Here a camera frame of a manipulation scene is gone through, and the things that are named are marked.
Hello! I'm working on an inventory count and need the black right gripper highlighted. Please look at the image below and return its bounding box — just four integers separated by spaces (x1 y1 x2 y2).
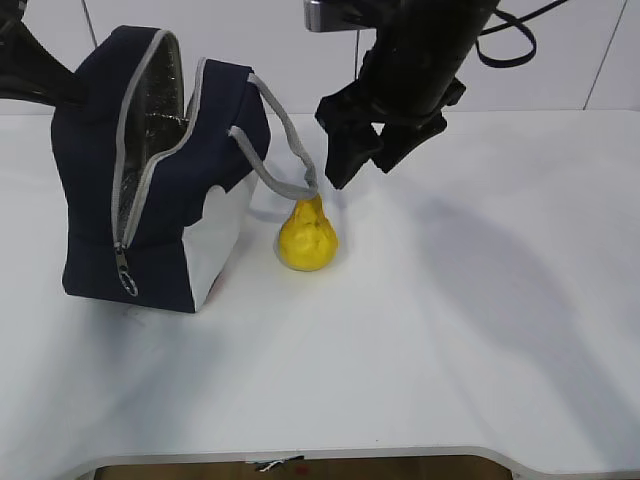
316 29 466 189

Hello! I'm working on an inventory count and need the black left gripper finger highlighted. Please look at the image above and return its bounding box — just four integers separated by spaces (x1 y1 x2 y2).
1 19 87 106

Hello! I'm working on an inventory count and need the yellow pear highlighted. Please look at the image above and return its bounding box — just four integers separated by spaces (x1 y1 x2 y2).
276 195 339 272

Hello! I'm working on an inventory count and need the navy blue lunch bag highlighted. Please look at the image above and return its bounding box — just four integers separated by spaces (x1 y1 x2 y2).
51 26 317 313

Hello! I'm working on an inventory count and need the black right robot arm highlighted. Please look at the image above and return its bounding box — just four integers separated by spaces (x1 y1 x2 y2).
315 0 497 189

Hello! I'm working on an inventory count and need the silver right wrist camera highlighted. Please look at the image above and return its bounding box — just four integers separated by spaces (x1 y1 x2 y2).
303 0 379 33

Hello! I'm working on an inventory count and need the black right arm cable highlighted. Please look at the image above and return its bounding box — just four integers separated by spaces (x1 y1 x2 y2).
474 0 571 69

